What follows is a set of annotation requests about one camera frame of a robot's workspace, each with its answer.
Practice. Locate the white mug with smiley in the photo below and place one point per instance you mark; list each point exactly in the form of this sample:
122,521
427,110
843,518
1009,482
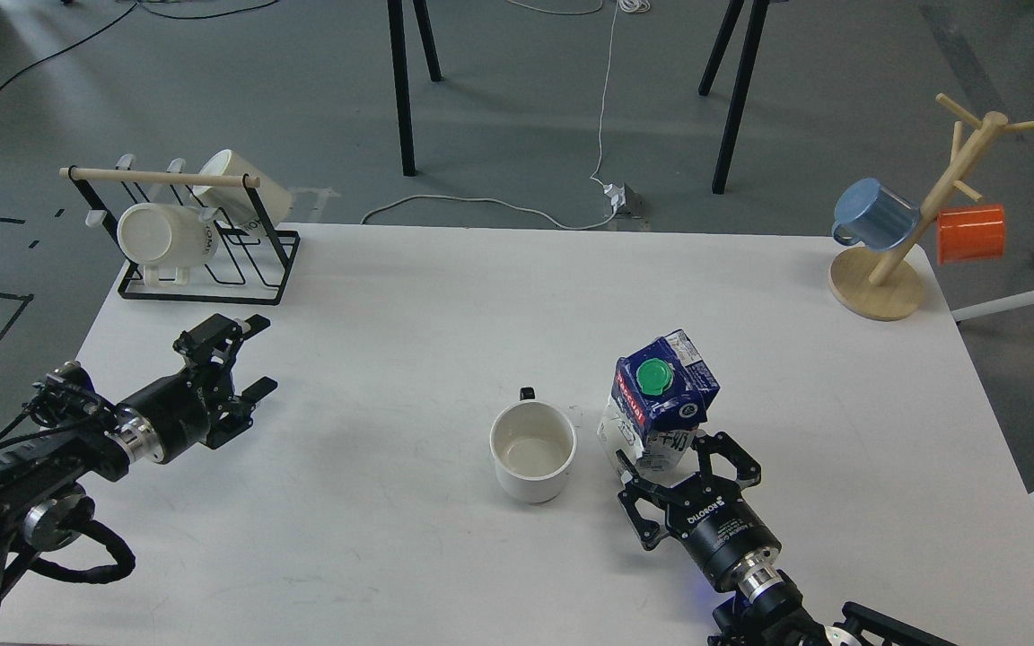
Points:
533,445

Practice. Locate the orange mug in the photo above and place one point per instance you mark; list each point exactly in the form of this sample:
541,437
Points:
976,232

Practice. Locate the white power adapter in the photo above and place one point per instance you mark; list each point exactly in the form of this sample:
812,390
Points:
623,200

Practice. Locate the black wire mug rack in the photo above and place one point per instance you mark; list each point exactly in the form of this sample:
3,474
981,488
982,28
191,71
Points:
244,271

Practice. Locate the cream mug rear on rack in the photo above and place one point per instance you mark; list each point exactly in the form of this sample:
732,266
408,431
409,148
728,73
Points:
235,202

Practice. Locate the blue white milk carton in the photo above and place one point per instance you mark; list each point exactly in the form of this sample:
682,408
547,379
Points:
658,399

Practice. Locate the blue mug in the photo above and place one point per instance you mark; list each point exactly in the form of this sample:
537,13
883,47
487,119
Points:
871,214

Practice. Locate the black table leg right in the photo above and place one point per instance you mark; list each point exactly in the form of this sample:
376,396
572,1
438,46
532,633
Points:
748,56

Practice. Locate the wooden mug tree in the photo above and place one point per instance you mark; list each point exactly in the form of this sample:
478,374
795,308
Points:
883,285

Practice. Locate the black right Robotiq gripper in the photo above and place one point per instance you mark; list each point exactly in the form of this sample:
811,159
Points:
719,529

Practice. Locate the white mug front on rack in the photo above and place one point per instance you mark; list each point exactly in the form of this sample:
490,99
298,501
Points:
160,237

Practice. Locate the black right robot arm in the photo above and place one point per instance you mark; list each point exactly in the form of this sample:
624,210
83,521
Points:
767,607

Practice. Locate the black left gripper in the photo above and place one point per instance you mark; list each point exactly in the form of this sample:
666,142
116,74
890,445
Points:
198,405

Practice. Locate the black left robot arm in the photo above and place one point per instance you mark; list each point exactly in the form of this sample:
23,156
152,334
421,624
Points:
47,522

